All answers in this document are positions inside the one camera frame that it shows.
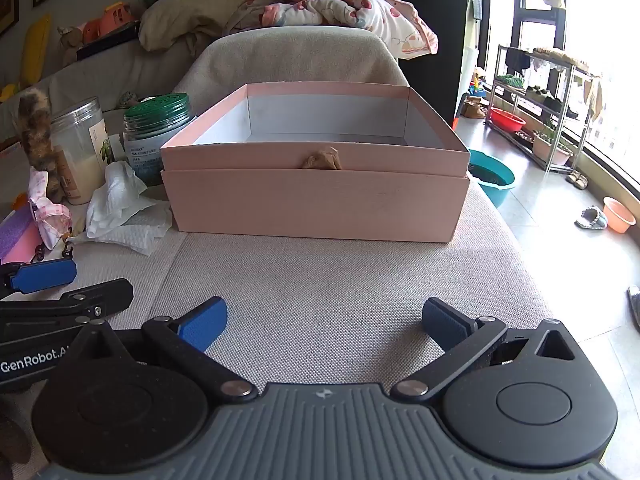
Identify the small brown plush toy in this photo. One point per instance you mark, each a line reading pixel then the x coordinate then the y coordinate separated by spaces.
pixel 67 42

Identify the brown boots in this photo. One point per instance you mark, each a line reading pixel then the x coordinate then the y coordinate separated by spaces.
pixel 474 107

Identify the green-lid glass jar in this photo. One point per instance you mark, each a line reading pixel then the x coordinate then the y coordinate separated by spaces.
pixel 155 127

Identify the teal plastic basin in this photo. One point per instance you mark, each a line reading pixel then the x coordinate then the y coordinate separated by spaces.
pixel 492 180

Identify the orange fabric piece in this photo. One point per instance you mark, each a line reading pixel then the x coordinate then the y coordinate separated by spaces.
pixel 18 202

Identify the dark flat book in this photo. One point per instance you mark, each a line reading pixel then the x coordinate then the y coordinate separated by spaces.
pixel 107 42

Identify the orange plastic bowl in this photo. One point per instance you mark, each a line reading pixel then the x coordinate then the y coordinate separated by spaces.
pixel 619 216

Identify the pink cardboard box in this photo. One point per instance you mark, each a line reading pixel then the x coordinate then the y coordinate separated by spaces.
pixel 320 205

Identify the potted plant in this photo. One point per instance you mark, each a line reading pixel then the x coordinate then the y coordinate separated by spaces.
pixel 550 145

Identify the brown fluffy plush tail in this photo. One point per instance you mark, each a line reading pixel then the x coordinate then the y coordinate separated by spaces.
pixel 35 130

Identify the beige pillow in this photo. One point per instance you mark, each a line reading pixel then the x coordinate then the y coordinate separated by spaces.
pixel 180 22

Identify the red plastic basin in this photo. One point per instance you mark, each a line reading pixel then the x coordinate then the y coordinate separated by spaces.
pixel 506 121

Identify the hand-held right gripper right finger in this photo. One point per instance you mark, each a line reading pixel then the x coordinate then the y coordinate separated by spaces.
pixel 445 321

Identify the orange toy bus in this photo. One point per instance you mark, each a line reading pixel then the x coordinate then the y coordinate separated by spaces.
pixel 112 20

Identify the floral printed blanket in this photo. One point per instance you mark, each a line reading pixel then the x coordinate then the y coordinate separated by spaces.
pixel 325 5

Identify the crumpled white tissue paper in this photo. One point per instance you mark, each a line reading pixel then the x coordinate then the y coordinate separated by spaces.
pixel 122 210

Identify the grey slipper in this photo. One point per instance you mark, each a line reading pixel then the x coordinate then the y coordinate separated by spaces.
pixel 635 307

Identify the yellow plush toy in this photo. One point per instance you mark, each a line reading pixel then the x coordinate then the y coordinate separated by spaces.
pixel 35 50

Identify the pink sponge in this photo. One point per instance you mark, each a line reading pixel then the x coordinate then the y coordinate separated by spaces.
pixel 24 254

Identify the small light blue shoe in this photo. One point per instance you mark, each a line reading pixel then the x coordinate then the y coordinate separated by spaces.
pixel 591 219

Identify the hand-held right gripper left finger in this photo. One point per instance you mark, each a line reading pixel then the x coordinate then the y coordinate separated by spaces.
pixel 202 324

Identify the clear plastic jar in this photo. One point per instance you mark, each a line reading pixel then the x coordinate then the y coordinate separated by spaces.
pixel 80 160

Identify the small tan soft lump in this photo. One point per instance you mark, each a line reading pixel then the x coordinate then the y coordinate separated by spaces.
pixel 322 157

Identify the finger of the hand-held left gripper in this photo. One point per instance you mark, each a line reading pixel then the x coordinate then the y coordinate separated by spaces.
pixel 45 275
pixel 95 294

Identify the pink checked fabric bow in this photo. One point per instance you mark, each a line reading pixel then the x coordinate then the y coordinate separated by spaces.
pixel 47 210

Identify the purple sponge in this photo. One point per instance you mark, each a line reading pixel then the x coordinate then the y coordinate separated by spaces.
pixel 14 234

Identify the pair of tan sandals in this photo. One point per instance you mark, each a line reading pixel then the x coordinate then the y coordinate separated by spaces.
pixel 577 180

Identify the metal shoe rack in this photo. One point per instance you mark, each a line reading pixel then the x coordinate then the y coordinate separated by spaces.
pixel 550 105

